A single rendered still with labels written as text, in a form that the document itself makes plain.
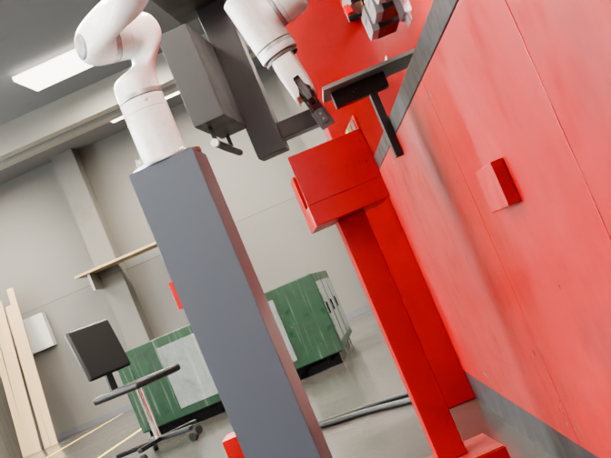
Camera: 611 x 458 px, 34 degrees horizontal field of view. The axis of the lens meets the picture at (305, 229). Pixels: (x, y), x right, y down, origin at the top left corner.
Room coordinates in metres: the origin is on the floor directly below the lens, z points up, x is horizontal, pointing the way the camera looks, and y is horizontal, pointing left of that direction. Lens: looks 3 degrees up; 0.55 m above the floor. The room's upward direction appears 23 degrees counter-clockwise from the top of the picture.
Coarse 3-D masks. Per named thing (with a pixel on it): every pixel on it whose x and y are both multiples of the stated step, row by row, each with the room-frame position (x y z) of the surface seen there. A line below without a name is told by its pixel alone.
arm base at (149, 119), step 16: (144, 96) 2.59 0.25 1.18; (160, 96) 2.62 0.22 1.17; (128, 112) 2.60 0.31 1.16; (144, 112) 2.59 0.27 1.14; (160, 112) 2.60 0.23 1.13; (144, 128) 2.59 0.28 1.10; (160, 128) 2.59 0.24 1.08; (176, 128) 2.64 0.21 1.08; (144, 144) 2.60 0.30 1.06; (160, 144) 2.59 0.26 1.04; (176, 144) 2.61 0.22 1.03; (144, 160) 2.62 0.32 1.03; (160, 160) 2.55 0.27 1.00
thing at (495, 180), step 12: (492, 168) 1.48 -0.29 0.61; (504, 168) 1.47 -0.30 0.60; (480, 180) 1.60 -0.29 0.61; (492, 180) 1.51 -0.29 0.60; (504, 180) 1.47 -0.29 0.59; (492, 192) 1.55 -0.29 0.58; (504, 192) 1.47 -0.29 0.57; (516, 192) 1.47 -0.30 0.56; (492, 204) 1.59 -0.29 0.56; (504, 204) 1.50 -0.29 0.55
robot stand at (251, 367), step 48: (144, 192) 2.57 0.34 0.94; (192, 192) 2.56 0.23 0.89; (192, 240) 2.56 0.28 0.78; (240, 240) 2.70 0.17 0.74; (192, 288) 2.56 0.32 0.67; (240, 288) 2.55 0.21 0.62; (240, 336) 2.56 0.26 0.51; (240, 384) 2.56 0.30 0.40; (288, 384) 2.55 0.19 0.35; (240, 432) 2.57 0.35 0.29; (288, 432) 2.56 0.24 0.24
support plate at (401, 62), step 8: (400, 56) 2.48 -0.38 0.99; (408, 56) 2.51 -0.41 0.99; (376, 64) 2.48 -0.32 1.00; (384, 64) 2.48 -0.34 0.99; (392, 64) 2.51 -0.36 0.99; (400, 64) 2.56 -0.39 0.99; (408, 64) 2.61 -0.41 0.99; (360, 72) 2.48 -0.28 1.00; (368, 72) 2.49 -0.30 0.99; (376, 72) 2.54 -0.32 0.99; (384, 72) 2.58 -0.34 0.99; (392, 72) 2.63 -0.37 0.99; (344, 80) 2.48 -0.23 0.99; (352, 80) 2.51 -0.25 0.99; (360, 80) 2.55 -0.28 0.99; (328, 88) 2.48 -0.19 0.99; (336, 88) 2.53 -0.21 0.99; (328, 96) 2.60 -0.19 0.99
